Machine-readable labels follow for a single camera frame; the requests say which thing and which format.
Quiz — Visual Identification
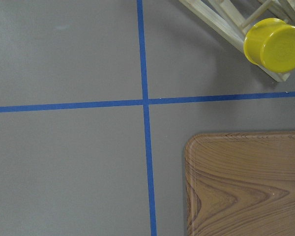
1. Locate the wooden cutting board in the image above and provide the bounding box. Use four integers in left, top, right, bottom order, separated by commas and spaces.
184, 131, 295, 236

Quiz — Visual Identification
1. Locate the wooden dish rack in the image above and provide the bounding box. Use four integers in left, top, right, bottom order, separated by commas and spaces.
181, 0, 295, 82

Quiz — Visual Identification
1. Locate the yellow cup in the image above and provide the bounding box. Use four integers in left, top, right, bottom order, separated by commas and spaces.
243, 18, 295, 73

